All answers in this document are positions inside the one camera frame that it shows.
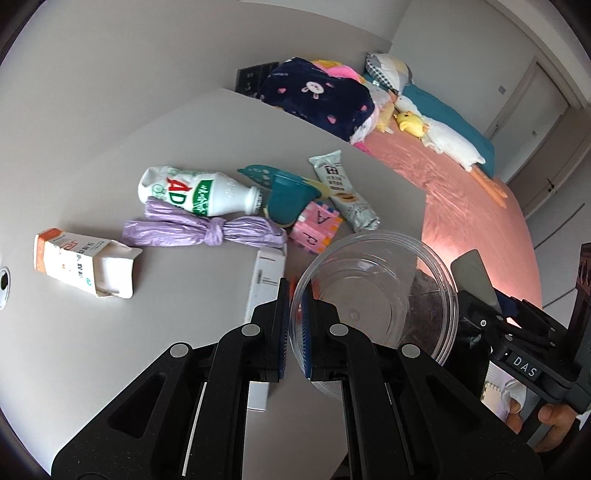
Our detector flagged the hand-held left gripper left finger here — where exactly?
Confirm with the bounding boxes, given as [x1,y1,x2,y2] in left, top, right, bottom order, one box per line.
[52,278,291,480]

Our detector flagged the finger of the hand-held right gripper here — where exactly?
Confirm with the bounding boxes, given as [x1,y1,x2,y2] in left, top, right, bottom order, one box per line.
[450,249,504,310]

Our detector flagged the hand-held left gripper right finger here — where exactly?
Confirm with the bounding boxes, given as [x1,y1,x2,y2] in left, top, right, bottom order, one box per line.
[299,281,544,480]

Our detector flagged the clear plastic bowl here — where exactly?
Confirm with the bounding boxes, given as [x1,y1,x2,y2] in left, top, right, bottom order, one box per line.
[288,231,460,402]

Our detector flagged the white plastic milk bottle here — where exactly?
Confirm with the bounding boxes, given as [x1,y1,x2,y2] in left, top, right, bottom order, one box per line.
[137,165,265,217]

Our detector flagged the person's right hand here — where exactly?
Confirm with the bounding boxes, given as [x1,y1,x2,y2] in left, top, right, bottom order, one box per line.
[534,405,583,454]

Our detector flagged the slim white paper box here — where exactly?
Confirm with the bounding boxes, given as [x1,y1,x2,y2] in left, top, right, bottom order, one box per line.
[245,247,287,411]

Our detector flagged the bed with pink sheet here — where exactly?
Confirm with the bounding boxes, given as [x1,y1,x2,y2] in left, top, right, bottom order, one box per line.
[353,115,543,308]

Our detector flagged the pink building block toy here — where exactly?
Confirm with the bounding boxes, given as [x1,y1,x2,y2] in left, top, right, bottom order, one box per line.
[290,200,345,254]

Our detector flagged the teal plastic scoop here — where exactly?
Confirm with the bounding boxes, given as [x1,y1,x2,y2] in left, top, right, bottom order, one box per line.
[238,164,331,227]

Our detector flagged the knotted purple plastic bag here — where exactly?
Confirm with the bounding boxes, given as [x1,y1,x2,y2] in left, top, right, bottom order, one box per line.
[122,196,288,247]

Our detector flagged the white goose plush toy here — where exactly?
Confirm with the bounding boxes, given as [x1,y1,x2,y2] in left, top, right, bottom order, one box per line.
[394,95,509,204]

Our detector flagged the silver snack wrapper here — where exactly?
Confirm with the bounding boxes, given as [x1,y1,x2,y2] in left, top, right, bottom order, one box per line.
[308,150,382,233]

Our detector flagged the yellow duck plush toy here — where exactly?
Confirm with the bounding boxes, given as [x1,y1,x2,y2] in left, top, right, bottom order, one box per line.
[394,111,428,139]

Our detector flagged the teal blanket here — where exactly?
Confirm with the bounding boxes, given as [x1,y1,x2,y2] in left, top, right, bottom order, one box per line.
[362,69,496,178]

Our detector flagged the white door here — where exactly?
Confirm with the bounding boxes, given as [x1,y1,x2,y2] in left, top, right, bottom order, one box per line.
[485,55,583,139]

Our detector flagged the white and yellow plush toy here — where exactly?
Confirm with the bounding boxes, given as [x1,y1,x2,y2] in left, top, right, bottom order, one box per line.
[349,85,398,144]

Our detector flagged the orange and white carton box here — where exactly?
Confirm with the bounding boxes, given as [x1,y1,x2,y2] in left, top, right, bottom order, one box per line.
[33,228,143,301]

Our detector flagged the patterned pillow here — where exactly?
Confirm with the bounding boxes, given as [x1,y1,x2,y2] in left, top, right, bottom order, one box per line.
[366,52,414,97]

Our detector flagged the navy printed fleece blanket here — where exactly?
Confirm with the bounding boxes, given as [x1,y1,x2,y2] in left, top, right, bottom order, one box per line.
[259,58,377,143]

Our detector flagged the pink and yellow plush toy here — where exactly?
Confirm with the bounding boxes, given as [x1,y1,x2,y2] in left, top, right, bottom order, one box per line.
[310,59,365,84]

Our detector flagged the dark wall outlet panel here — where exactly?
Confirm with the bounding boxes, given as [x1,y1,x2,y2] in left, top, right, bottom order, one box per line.
[235,62,280,97]

